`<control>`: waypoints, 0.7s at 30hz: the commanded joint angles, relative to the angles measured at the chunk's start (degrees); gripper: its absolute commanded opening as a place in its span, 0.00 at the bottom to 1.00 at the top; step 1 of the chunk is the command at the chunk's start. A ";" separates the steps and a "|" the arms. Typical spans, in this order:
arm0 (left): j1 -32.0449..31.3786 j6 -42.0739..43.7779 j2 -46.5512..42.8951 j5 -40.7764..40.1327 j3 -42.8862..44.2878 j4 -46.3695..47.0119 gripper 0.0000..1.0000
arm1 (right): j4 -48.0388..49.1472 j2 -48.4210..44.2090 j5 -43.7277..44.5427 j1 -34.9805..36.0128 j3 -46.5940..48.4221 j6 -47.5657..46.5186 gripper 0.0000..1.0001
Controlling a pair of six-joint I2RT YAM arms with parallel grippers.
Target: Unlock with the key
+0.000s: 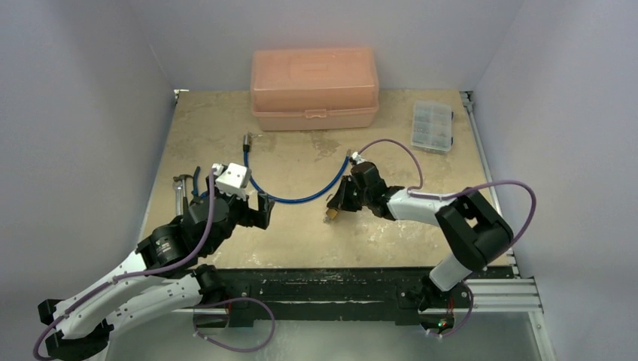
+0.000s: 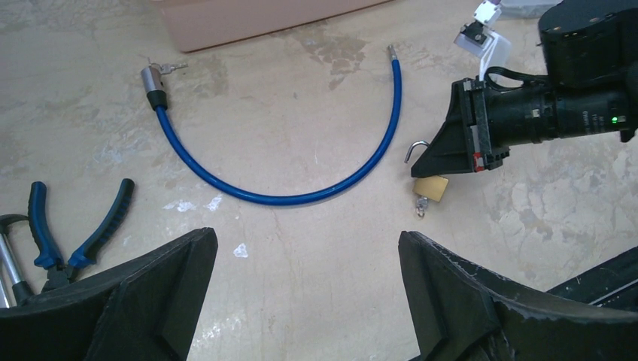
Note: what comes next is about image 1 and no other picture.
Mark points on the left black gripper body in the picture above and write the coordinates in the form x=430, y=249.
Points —
x=239, y=207

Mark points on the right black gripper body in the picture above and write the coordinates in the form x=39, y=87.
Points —
x=349, y=192

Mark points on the brass padlock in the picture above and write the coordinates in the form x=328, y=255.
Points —
x=331, y=214

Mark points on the blue cable lock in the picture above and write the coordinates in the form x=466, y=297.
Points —
x=247, y=141

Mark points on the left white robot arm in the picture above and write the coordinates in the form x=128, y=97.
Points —
x=159, y=276

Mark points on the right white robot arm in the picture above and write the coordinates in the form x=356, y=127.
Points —
x=475, y=232

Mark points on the silver wrench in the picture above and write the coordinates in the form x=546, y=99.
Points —
x=178, y=187

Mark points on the clear plastic organizer box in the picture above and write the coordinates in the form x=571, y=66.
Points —
x=432, y=126

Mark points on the pink plastic toolbox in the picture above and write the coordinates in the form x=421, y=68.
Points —
x=314, y=89

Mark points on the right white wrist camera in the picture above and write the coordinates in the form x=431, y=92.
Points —
x=356, y=159

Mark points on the blue handled pliers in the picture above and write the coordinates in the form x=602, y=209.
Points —
x=195, y=182

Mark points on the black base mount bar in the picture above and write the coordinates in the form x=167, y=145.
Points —
x=399, y=295

